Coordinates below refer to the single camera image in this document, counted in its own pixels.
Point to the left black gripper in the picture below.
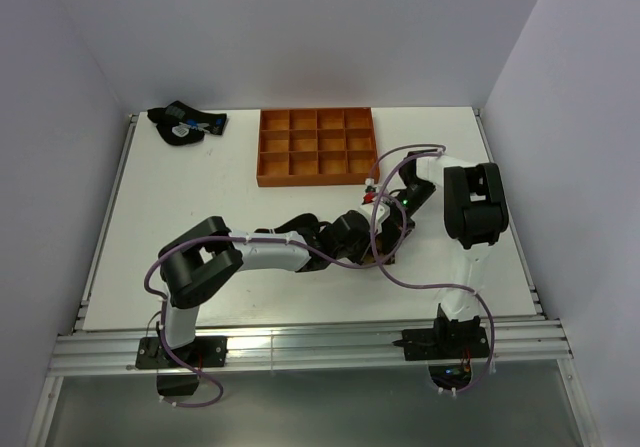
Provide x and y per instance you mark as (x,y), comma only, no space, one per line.
(359,256)

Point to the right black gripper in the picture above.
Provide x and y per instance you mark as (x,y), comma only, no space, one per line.
(395,229)

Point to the brown yellow argyle sock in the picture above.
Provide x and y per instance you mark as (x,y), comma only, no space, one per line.
(385,247)

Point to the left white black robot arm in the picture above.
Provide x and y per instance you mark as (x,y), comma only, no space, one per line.
(196,265)

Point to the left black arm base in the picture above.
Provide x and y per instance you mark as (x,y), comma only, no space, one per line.
(207,351)

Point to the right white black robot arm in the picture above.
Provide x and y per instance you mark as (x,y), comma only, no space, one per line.
(475,215)

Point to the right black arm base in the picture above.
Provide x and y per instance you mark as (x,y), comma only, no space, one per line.
(443,343)

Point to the black white striped sock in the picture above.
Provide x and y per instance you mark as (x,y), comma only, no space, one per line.
(307,225)

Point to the orange compartment tray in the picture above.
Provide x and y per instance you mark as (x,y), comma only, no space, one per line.
(316,147)

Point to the black blue sock pile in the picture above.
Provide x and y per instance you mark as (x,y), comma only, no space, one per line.
(181,125)

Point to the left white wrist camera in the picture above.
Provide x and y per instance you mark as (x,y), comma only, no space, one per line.
(376,209)

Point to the aluminium front rail frame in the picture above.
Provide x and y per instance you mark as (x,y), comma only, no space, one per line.
(301,347)

